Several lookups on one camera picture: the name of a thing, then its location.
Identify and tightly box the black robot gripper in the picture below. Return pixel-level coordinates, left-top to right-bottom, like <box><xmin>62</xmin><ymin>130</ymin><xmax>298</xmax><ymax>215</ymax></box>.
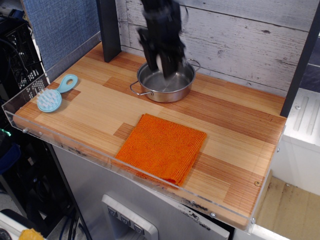
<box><xmin>138</xmin><ymin>7</ymin><xmax>186</xmax><ymax>78</ymax></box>

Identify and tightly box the white plush egg black band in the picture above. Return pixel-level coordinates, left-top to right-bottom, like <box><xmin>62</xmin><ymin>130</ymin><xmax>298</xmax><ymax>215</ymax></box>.
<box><xmin>156</xmin><ymin>54</ymin><xmax>163</xmax><ymax>72</ymax></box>

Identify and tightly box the small stainless steel pot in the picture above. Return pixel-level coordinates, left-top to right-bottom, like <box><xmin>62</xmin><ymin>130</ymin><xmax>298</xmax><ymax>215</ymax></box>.
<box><xmin>129</xmin><ymin>58</ymin><xmax>201</xmax><ymax>103</ymax></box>

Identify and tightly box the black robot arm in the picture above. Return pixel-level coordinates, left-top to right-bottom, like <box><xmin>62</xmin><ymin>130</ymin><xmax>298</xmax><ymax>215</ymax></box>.
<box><xmin>137</xmin><ymin>0</ymin><xmax>185</xmax><ymax>79</ymax></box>

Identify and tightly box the orange folded towel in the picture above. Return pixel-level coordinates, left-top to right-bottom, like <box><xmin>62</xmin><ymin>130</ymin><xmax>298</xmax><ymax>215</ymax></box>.
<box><xmin>115</xmin><ymin>113</ymin><xmax>207</xmax><ymax>187</ymax></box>

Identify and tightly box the blue fabric divider panel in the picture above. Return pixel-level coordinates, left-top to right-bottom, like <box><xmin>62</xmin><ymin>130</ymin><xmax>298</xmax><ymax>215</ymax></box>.
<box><xmin>23</xmin><ymin>0</ymin><xmax>100</xmax><ymax>70</ymax></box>

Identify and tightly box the light blue scalp brush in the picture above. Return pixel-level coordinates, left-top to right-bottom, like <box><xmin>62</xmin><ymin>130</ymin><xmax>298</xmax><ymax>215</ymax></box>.
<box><xmin>36</xmin><ymin>74</ymin><xmax>78</xmax><ymax>113</ymax></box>

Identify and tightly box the black perforated crate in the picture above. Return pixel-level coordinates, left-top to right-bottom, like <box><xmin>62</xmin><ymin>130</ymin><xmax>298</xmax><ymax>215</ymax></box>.
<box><xmin>0</xmin><ymin>23</ymin><xmax>46</xmax><ymax>102</ymax></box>

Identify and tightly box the silver cabinet with dispenser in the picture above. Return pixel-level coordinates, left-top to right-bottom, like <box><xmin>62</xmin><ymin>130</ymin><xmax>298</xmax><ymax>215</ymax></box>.
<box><xmin>53</xmin><ymin>146</ymin><xmax>235</xmax><ymax>240</ymax></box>

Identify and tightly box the white ribbed side unit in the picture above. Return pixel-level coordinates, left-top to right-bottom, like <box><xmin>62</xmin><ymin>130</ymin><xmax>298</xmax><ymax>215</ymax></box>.
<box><xmin>270</xmin><ymin>88</ymin><xmax>320</xmax><ymax>195</ymax></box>

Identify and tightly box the clear acrylic table guard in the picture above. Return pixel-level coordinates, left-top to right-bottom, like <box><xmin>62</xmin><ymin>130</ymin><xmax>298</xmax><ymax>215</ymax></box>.
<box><xmin>3</xmin><ymin>74</ymin><xmax>286</xmax><ymax>232</ymax></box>

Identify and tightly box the dark grey left post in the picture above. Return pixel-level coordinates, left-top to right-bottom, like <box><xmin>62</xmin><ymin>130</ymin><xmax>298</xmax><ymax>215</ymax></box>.
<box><xmin>96</xmin><ymin>0</ymin><xmax>122</xmax><ymax>63</ymax></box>

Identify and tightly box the dark grey post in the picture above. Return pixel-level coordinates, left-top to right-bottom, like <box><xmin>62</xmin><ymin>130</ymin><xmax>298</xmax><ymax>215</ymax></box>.
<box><xmin>96</xmin><ymin>0</ymin><xmax>122</xmax><ymax>63</ymax></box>
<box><xmin>280</xmin><ymin>2</ymin><xmax>320</xmax><ymax>118</ymax></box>

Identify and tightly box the dark grey right post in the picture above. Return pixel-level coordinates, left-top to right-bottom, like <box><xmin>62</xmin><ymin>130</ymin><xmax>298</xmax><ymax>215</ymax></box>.
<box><xmin>280</xmin><ymin>2</ymin><xmax>320</xmax><ymax>118</ymax></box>

